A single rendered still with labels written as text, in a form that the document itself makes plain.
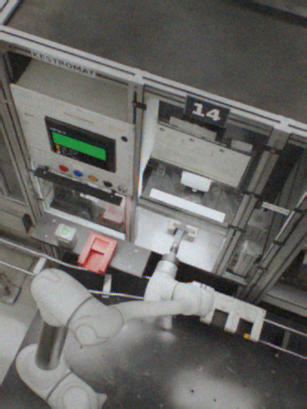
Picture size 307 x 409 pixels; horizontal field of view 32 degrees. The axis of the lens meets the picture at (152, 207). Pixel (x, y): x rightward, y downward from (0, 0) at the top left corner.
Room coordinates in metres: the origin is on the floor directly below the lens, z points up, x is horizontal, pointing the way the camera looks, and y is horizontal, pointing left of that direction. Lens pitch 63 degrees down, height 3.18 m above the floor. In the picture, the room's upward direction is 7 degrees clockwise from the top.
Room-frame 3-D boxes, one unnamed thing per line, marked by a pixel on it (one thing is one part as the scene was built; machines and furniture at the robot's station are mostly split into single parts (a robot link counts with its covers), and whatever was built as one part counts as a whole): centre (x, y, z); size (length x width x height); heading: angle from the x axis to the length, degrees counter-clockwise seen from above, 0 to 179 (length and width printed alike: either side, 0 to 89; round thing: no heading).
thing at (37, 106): (1.11, 0.26, 1.60); 0.42 x 0.29 x 0.46; 75
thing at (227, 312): (0.70, -0.36, 0.84); 0.36 x 0.14 x 0.10; 75
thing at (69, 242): (0.93, 0.36, 0.97); 0.08 x 0.08 x 0.12; 75
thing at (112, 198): (0.98, 0.29, 1.37); 0.36 x 0.04 x 0.04; 75
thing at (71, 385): (0.25, 0.22, 0.85); 0.18 x 0.16 x 0.22; 56
